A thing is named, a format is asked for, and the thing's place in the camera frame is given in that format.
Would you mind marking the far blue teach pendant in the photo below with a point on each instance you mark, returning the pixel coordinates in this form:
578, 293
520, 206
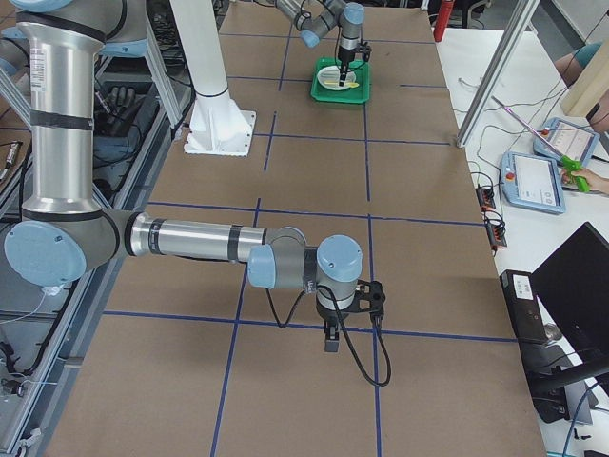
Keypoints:
577, 142

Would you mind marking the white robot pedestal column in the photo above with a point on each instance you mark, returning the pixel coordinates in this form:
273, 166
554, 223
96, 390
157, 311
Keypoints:
217, 125

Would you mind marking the green plastic tray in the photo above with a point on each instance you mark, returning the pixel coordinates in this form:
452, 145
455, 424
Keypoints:
357, 96

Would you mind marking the black computer box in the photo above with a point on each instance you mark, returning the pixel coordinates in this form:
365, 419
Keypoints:
523, 307

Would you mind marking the aluminium frame post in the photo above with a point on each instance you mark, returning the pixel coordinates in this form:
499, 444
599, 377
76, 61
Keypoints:
515, 28

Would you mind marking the white plate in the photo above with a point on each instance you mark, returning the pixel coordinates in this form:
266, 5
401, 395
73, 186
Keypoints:
331, 73

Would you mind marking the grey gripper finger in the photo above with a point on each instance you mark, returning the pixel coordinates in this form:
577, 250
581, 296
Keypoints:
331, 343

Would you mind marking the near blue teach pendant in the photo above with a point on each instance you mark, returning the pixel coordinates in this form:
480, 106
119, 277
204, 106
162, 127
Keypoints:
530, 181

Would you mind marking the wooden board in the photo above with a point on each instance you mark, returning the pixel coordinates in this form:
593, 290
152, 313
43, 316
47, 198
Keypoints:
589, 87

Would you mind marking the black laptop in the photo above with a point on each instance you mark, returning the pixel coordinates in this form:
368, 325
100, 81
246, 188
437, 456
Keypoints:
572, 284

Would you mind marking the person's hand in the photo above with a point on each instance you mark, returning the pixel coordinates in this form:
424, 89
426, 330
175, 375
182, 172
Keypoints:
596, 182

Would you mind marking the orange black connector board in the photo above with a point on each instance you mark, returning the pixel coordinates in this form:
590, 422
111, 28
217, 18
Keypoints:
485, 196

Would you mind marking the blue teach pendant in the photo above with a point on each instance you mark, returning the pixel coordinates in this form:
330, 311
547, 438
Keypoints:
577, 142
530, 181

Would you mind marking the blue tape strip near lengthwise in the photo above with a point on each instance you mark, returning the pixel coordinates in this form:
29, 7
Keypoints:
375, 344

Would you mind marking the red fire extinguisher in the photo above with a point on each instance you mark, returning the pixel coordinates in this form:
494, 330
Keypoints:
443, 17

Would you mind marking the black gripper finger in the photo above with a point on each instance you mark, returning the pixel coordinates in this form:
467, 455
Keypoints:
343, 72

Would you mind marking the yellow spoon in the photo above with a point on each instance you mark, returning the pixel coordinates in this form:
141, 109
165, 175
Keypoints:
344, 84

